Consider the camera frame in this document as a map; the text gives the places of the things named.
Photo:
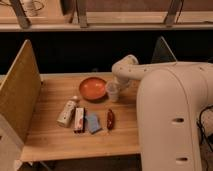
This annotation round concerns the wooden shelf with posts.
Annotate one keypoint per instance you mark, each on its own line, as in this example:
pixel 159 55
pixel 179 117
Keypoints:
pixel 107 15

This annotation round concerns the white bottle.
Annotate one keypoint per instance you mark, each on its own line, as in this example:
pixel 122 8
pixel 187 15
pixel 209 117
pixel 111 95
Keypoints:
pixel 67 112

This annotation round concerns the white container on shelf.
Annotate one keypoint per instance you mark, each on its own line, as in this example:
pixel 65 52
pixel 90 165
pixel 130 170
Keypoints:
pixel 30 8

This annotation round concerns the grey right side panel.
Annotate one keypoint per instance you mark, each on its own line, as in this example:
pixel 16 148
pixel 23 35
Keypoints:
pixel 162 52

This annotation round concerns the red white small box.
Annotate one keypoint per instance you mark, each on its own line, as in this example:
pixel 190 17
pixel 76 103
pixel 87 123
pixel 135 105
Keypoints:
pixel 79 120

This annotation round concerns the translucent ceramic cup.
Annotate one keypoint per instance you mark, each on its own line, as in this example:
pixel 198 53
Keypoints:
pixel 112 91

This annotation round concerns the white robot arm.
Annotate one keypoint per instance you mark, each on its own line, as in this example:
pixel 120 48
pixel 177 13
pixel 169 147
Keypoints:
pixel 170 97

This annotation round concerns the wooden side panel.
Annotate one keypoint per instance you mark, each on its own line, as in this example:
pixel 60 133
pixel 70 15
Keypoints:
pixel 19 91

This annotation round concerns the orange ceramic bowl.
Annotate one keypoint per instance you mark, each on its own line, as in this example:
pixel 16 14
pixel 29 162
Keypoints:
pixel 92 88

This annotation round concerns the blue sponge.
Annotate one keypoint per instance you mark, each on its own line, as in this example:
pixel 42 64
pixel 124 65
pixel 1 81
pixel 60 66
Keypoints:
pixel 93 123

